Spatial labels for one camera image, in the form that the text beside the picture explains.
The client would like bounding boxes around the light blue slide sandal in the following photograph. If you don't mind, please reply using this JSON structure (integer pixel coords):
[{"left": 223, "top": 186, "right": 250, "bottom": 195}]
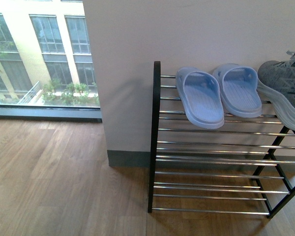
[
  {"left": 176, "top": 67, "right": 224, "bottom": 129},
  {"left": 212, "top": 63, "right": 262, "bottom": 118}
]

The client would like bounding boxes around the black metal shoe rack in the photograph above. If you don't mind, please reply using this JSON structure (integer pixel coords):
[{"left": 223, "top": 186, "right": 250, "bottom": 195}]
[{"left": 147, "top": 61, "right": 295, "bottom": 218}]

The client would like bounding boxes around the grey knit sneaker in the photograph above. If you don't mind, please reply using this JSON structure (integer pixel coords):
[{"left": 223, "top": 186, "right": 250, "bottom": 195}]
[{"left": 257, "top": 51, "right": 295, "bottom": 131}]

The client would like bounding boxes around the black window frame left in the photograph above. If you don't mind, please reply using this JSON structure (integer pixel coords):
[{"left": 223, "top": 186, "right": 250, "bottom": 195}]
[{"left": 0, "top": 104, "right": 102, "bottom": 122}]

